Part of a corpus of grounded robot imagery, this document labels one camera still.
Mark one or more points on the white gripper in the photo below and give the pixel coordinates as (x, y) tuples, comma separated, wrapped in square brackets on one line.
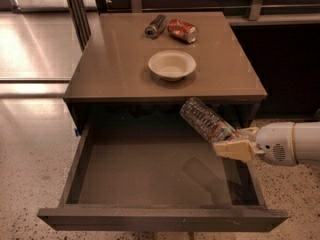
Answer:
[(275, 144)]

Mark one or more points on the clear plastic water bottle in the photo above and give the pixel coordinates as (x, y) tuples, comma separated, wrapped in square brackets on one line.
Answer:
[(206, 122)]

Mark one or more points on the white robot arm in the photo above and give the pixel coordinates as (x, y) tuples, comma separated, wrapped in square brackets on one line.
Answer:
[(306, 142)]

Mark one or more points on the open brown top drawer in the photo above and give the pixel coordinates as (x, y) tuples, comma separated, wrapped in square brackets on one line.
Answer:
[(157, 175)]

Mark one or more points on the brown cabinet with counter top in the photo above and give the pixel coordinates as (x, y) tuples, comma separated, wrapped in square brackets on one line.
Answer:
[(114, 66)]

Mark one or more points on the white paper bowl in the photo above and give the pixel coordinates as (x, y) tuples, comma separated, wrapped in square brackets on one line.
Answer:
[(172, 65)]

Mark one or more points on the crushed red soda can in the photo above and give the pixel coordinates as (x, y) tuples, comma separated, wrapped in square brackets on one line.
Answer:
[(184, 31)]

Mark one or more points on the dark silver soda can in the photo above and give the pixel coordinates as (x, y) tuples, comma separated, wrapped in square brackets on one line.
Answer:
[(156, 26)]

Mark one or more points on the metal railing frame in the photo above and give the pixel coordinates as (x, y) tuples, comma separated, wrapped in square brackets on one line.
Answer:
[(251, 19)]

